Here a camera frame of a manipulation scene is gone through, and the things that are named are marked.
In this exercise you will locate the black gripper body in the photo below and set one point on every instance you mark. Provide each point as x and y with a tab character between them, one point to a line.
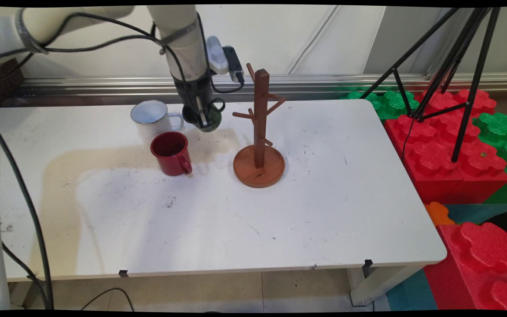
192	92

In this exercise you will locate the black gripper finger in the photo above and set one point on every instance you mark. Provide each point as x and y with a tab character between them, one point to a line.
208	116

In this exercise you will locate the green enamel mug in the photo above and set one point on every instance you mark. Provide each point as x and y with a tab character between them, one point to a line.
216	119

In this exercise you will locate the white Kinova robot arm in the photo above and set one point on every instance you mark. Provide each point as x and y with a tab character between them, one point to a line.
178	44

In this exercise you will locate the white vented wrist box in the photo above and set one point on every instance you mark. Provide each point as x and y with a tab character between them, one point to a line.
216	55

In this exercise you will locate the white enamel mug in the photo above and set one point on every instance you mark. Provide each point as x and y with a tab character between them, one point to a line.
150	121

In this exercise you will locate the red enamel mug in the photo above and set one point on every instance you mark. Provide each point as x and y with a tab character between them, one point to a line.
174	160

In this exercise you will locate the brown wooden mug tree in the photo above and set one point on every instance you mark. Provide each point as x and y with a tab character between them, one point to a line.
259	169

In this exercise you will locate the small black table clip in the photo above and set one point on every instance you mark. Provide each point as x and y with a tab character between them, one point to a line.
123	273
368	263
31	278

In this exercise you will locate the green foam block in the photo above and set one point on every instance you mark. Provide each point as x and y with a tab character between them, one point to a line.
394	103
500	127

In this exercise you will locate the dark brown wooden board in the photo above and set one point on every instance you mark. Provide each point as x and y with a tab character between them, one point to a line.
2	83

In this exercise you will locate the large red foam block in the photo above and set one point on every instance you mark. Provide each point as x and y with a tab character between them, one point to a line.
438	171

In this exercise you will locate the orange foam piece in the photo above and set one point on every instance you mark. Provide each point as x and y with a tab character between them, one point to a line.
438	213

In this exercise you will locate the black tripod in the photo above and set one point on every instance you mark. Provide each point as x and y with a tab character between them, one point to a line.
469	97

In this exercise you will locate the teal foam floor mat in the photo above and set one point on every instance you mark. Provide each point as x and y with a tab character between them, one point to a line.
469	212
412	293

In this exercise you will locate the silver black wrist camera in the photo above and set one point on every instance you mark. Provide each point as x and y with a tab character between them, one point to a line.
233	64

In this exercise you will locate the aluminium wall rail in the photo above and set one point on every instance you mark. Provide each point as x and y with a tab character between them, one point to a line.
324	86

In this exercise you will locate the white table leg frame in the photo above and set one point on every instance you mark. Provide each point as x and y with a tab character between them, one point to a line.
381	281

